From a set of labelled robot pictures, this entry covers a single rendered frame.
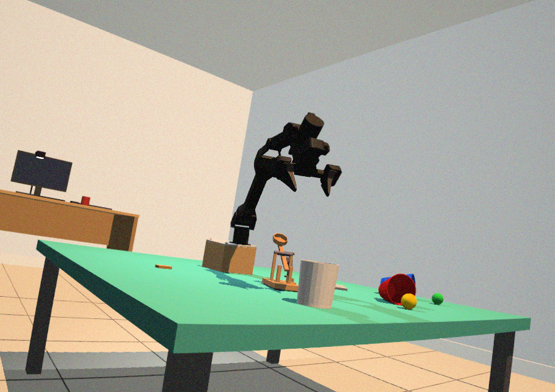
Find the tan cylinder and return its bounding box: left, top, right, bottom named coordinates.
left=297, top=260, right=339, bottom=309

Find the green ball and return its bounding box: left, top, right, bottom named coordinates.
left=432, top=293, right=443, bottom=305

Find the yellow ball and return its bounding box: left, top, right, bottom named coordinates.
left=400, top=294, right=417, bottom=310

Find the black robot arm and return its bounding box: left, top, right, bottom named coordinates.
left=229, top=113, right=330, bottom=245

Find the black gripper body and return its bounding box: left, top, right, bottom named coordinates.
left=271, top=147, right=342, bottom=186

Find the red bucket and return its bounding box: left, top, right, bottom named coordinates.
left=378, top=273, right=416, bottom=305

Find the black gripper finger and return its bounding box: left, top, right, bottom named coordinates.
left=321, top=170, right=338, bottom=197
left=276, top=162, right=297, bottom=192

